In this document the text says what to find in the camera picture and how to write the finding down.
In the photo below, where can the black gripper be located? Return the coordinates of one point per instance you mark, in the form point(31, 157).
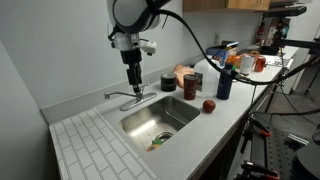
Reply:
point(131, 56)

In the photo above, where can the chrome sink tap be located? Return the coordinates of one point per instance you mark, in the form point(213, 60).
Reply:
point(143, 100)

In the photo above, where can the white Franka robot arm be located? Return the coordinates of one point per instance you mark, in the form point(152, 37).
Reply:
point(130, 13)

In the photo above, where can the black cylindrical container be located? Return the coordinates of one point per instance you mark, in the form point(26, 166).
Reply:
point(168, 82)

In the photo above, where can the peach cloth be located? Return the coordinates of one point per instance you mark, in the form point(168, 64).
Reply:
point(181, 71)

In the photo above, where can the stainless steel sink basin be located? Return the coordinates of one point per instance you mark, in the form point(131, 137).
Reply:
point(166, 113)

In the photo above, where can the dark red tumbler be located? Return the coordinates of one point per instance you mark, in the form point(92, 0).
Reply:
point(190, 87)

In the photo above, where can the round sink drain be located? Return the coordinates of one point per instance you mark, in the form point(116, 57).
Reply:
point(164, 135)

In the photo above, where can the green yellow toy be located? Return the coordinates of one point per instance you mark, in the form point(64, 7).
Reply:
point(155, 144)

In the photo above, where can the translucent plastic jug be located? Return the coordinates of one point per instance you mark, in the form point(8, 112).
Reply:
point(208, 83)

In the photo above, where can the red apple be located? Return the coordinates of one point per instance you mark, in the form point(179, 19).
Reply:
point(209, 106)

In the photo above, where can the white tile pattern mat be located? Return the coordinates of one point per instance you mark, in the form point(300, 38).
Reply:
point(90, 146)

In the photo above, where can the blue box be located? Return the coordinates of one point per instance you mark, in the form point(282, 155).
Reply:
point(216, 52)

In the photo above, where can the dark blue bottle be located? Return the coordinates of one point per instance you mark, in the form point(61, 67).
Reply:
point(225, 88)

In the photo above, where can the orange container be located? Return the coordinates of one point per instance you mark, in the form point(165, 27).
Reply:
point(235, 59)

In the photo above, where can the white mug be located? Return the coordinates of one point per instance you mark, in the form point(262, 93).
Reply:
point(246, 65)

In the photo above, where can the red mug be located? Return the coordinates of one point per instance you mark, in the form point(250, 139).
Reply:
point(259, 64)

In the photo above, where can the red fire extinguisher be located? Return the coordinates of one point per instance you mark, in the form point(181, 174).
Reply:
point(260, 33)

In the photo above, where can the orange black clamp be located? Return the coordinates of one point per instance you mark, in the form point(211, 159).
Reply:
point(260, 170)
point(261, 131)

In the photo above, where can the black perforated board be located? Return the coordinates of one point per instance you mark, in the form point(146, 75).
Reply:
point(276, 150)

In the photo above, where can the black overhead stand head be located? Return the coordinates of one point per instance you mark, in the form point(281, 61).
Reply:
point(286, 11)

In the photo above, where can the black horizontal stand rod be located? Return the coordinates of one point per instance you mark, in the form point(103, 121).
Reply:
point(300, 43)

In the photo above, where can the silver metal bar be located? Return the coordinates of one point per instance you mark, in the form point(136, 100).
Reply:
point(298, 139)

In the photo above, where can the black round base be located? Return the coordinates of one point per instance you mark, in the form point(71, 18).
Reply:
point(310, 160)

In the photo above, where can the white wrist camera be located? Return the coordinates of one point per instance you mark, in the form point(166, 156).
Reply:
point(148, 47)

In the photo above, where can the white wall outlet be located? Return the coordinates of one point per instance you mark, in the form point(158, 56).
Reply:
point(216, 37)

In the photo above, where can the wooden wall cabinet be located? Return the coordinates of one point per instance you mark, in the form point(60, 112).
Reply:
point(233, 4)

